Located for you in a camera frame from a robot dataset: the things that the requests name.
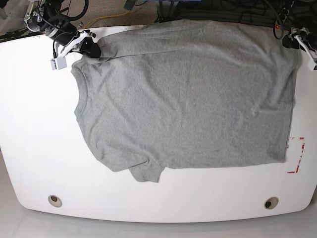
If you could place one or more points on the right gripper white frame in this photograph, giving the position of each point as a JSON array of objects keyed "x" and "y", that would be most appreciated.
[{"x": 71, "y": 40}]

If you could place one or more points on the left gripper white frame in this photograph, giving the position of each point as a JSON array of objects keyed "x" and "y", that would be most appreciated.
[{"x": 303, "y": 39}]

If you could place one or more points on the grey T-shirt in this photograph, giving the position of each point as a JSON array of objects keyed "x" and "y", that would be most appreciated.
[{"x": 187, "y": 94}]

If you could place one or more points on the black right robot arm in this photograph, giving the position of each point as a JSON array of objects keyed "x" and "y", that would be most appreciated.
[{"x": 46, "y": 16}]

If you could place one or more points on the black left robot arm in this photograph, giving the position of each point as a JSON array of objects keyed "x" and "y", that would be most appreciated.
[{"x": 296, "y": 26}]

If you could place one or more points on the red tape rectangle marking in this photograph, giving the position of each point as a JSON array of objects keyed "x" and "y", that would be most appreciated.
[{"x": 294, "y": 154}]

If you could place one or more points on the left table cable grommet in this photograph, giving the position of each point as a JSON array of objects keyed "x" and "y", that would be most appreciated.
[{"x": 55, "y": 201}]

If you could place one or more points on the table cable grommet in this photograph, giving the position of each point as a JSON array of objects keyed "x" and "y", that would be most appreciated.
[
  {"x": 55, "y": 201},
  {"x": 271, "y": 203}
]

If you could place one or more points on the right table cable grommet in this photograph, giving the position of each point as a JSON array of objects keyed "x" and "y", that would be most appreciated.
[{"x": 271, "y": 203}]

